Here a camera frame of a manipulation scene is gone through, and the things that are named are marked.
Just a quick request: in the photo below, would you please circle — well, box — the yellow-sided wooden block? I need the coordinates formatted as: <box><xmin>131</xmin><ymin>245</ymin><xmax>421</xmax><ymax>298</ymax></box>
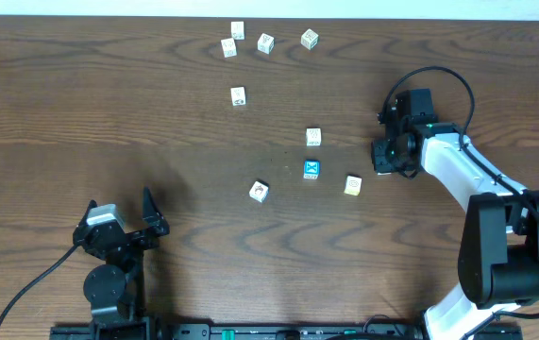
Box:
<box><xmin>344</xmin><ymin>176</ymin><xmax>362</xmax><ymax>196</ymax></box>

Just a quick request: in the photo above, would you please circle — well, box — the wooden block mid table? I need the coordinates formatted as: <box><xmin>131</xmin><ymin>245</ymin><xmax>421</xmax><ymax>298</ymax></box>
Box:
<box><xmin>306</xmin><ymin>127</ymin><xmax>322</xmax><ymax>146</ymax></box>

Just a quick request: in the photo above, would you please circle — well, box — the red picture wooden block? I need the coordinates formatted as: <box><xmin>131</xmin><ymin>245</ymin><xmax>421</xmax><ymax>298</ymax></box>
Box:
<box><xmin>249</xmin><ymin>181</ymin><xmax>269</xmax><ymax>203</ymax></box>

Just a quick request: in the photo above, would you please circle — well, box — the wooden block numeral three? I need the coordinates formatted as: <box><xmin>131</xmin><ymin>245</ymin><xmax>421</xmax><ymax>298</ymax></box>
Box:
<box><xmin>257</xmin><ymin>33</ymin><xmax>275</xmax><ymax>54</ymax></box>

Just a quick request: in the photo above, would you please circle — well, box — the green-print wooden block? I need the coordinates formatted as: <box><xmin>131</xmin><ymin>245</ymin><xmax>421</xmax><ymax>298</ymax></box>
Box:
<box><xmin>301</xmin><ymin>28</ymin><xmax>319</xmax><ymax>50</ymax></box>

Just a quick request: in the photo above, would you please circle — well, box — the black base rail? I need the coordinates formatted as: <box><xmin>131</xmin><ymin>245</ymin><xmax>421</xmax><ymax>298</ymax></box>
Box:
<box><xmin>49</xmin><ymin>322</ymin><xmax>525</xmax><ymax>340</ymax></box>

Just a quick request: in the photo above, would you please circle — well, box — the black cable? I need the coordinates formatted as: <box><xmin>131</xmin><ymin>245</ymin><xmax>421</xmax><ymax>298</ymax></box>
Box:
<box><xmin>377</xmin><ymin>65</ymin><xmax>539</xmax><ymax>340</ymax></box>
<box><xmin>0</xmin><ymin>243</ymin><xmax>81</xmax><ymax>340</ymax></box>

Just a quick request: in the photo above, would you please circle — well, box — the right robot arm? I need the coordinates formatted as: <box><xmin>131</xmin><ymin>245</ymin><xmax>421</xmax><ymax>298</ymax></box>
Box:
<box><xmin>371</xmin><ymin>89</ymin><xmax>539</xmax><ymax>339</ymax></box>

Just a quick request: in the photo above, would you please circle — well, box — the right black cable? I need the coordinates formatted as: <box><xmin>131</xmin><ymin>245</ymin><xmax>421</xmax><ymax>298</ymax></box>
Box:
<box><xmin>377</xmin><ymin>65</ymin><xmax>539</xmax><ymax>340</ymax></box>

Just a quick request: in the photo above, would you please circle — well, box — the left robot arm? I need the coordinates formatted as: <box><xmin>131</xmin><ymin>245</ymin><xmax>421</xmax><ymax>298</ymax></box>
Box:
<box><xmin>73</xmin><ymin>187</ymin><xmax>170</xmax><ymax>339</ymax></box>

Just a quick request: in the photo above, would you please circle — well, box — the wooden block soccer ball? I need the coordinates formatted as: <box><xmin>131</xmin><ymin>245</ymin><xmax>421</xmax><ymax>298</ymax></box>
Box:
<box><xmin>230</xmin><ymin>87</ymin><xmax>246</xmax><ymax>106</ymax></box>

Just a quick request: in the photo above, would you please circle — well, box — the top wooden block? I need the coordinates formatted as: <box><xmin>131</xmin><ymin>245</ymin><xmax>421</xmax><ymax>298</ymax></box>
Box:
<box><xmin>230</xmin><ymin>21</ymin><xmax>245</xmax><ymax>41</ymax></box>

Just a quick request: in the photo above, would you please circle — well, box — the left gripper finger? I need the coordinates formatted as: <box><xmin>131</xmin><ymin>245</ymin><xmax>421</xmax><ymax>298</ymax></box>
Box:
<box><xmin>77</xmin><ymin>200</ymin><xmax>97</xmax><ymax>230</ymax></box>
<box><xmin>143</xmin><ymin>187</ymin><xmax>170</xmax><ymax>236</ymax></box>

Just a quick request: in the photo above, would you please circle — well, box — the left black cable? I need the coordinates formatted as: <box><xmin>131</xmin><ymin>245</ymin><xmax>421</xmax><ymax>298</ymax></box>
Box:
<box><xmin>0</xmin><ymin>243</ymin><xmax>81</xmax><ymax>340</ymax></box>

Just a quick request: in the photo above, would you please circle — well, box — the red-sided wooden block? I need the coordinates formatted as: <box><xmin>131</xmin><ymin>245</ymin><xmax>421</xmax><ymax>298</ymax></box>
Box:
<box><xmin>221</xmin><ymin>38</ymin><xmax>237</xmax><ymax>58</ymax></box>

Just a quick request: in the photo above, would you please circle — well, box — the blue X wooden block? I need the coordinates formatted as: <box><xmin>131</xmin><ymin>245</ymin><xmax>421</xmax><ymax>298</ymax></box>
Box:
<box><xmin>303</xmin><ymin>160</ymin><xmax>321</xmax><ymax>179</ymax></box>

